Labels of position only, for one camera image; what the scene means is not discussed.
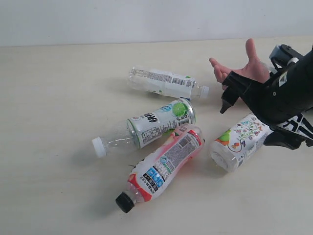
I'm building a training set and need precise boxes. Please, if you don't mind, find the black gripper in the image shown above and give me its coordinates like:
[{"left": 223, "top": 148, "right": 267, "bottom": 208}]
[{"left": 220, "top": 50, "right": 313, "bottom": 149}]

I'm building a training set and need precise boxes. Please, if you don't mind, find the white bottle floral label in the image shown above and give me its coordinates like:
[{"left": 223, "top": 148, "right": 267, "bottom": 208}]
[{"left": 209, "top": 113, "right": 272, "bottom": 172}]

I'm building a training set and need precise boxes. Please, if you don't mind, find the clear bottle lime label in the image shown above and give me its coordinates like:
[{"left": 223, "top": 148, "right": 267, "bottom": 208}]
[{"left": 92, "top": 98, "right": 196, "bottom": 158}]

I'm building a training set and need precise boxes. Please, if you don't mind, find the clear bottle white label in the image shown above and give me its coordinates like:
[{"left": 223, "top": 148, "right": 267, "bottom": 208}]
[{"left": 128, "top": 66, "right": 209, "bottom": 100}]

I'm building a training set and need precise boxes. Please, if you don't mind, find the pink bottle black cap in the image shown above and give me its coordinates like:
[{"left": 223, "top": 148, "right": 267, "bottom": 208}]
[{"left": 115, "top": 124, "right": 205, "bottom": 213}]

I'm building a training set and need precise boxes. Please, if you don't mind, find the person's bare open hand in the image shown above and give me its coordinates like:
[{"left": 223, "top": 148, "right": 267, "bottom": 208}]
[{"left": 209, "top": 38, "right": 269, "bottom": 84}]

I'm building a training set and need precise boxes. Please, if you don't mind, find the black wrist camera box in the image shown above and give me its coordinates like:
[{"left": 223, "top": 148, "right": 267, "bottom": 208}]
[{"left": 268, "top": 44, "right": 304, "bottom": 74}]

